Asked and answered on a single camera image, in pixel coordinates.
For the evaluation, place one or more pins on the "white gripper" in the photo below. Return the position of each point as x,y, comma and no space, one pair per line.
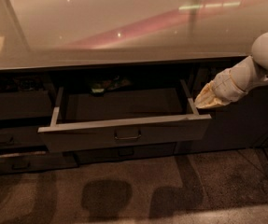
223,85

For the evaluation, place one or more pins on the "dark drawer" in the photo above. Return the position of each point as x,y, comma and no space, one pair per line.
19,137
124,153
81,121
24,104
35,161

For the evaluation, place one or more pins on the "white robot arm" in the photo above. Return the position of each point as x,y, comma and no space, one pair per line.
252,72

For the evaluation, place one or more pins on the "items in left drawer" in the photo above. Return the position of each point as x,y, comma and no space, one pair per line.
20,83

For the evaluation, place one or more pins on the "dark cabinet door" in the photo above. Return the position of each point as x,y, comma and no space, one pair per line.
237,125

